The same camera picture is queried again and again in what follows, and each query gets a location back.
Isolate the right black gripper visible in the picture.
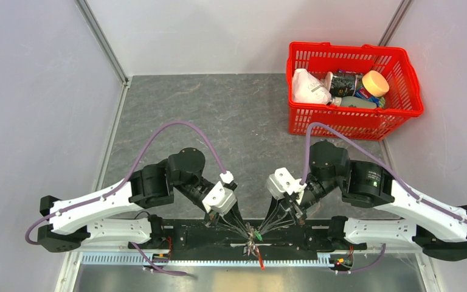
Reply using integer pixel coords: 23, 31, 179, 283
258, 172, 342, 233

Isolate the red black keyring holder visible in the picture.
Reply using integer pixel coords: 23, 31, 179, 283
246, 228, 265, 271

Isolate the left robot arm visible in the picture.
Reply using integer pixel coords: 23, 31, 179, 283
37, 148, 249, 252

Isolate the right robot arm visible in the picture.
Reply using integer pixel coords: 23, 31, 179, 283
255, 141, 467, 262

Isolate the white plastic bag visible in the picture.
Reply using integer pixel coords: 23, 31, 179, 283
291, 68, 332, 105

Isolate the grey green bottle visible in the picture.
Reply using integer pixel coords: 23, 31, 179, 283
332, 96, 378, 109

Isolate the dark can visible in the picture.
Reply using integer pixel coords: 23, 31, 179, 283
324, 70, 364, 97

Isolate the jar with beige lid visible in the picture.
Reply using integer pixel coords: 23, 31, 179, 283
354, 70, 390, 101

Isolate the red plastic basket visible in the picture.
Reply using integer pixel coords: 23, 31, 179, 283
286, 41, 424, 141

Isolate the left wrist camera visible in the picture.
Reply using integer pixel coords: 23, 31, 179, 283
202, 181, 237, 215

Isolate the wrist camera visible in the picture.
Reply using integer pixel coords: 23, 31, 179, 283
265, 167, 307, 203
202, 181, 237, 215

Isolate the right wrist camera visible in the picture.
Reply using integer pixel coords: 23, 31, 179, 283
265, 167, 307, 203

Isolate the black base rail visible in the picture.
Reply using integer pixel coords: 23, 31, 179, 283
139, 219, 367, 260

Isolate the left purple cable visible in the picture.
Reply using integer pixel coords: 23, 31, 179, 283
24, 120, 234, 277

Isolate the grey slotted cable duct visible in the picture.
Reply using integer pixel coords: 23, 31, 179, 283
81, 251, 334, 268

